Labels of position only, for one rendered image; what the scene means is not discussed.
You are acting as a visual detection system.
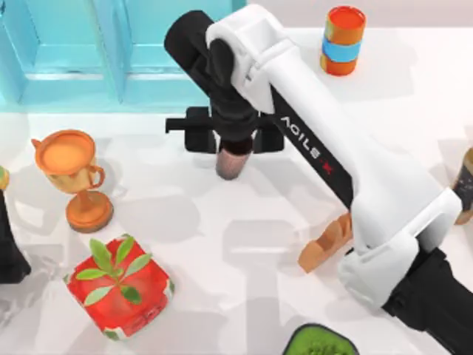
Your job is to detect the pink brown cup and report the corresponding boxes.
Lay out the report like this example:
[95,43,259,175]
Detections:
[215,142,253,181]

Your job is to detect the brown bread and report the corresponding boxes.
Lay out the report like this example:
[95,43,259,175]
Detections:
[298,212,354,275]

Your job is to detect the orange and blue can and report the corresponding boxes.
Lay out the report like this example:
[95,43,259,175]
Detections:
[319,6,367,77]

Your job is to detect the orange trophy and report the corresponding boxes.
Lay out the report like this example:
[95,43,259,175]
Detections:
[30,129,115,234]

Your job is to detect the light blue rack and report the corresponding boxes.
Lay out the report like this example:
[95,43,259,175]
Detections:
[0,0,249,115]

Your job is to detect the red pot with green plant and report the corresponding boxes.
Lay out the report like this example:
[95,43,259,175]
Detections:
[62,233,176,342]

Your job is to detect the dark bottle with tan ends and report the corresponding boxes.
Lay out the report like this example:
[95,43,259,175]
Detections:
[450,147,473,226]

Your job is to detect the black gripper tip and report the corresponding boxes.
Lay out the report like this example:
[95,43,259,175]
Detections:
[0,188,33,286]

